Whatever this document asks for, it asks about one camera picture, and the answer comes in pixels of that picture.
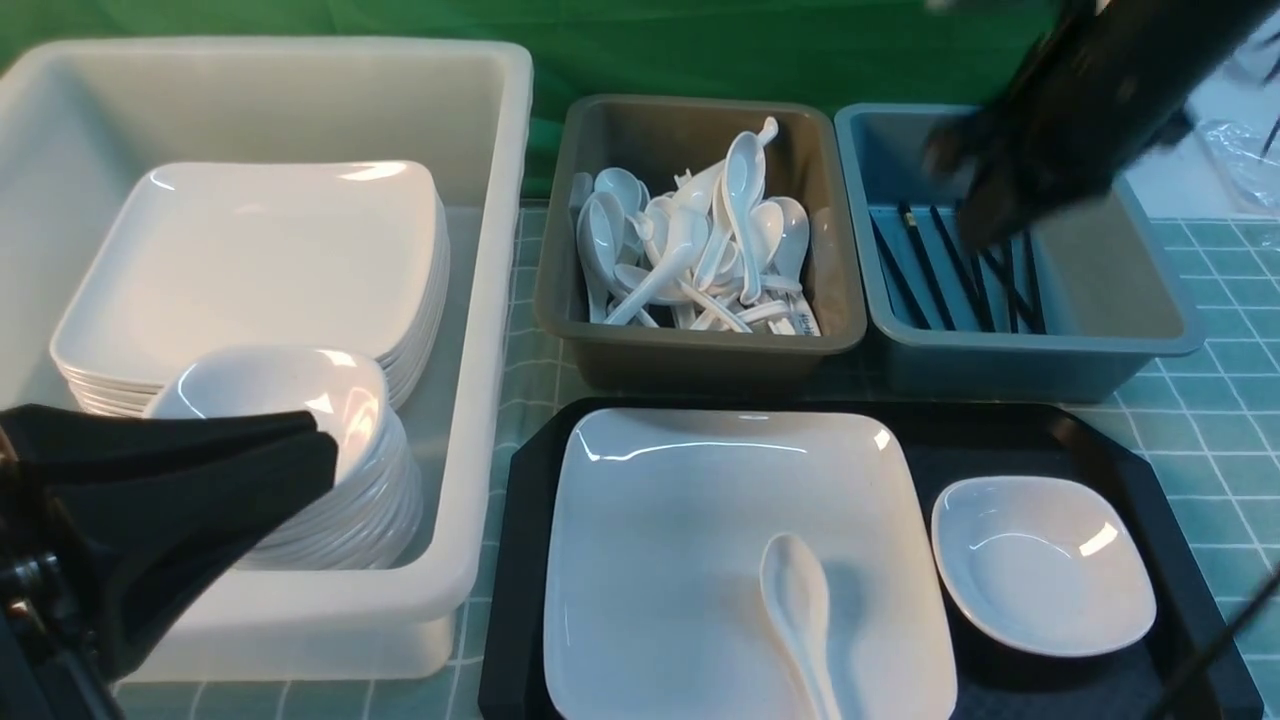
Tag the stack of white square plates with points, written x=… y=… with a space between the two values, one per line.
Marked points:
x=205 y=255

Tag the pile of white spoons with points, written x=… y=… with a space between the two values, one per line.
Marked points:
x=716 y=252

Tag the white small dish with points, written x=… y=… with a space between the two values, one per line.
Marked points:
x=1043 y=565

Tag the green cloth backdrop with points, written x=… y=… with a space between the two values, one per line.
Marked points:
x=824 y=54

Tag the blue-grey plastic bin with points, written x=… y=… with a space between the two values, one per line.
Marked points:
x=1114 y=302

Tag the large white plastic tub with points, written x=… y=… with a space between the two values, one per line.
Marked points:
x=83 y=120

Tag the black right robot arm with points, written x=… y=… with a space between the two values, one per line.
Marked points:
x=1105 y=84

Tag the stack of white small bowls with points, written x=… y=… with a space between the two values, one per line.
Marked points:
x=375 y=506

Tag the black chopsticks in bin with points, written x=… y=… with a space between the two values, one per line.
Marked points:
x=936 y=285

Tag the white soup spoon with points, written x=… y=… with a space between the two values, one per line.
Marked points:
x=795 y=594

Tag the clear plastic bag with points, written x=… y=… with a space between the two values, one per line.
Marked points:
x=1249 y=178

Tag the brown plastic bin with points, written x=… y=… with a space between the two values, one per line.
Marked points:
x=656 y=137

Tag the white square rice plate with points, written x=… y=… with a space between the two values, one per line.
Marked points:
x=652 y=608

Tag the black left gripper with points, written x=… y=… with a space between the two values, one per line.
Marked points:
x=150 y=513

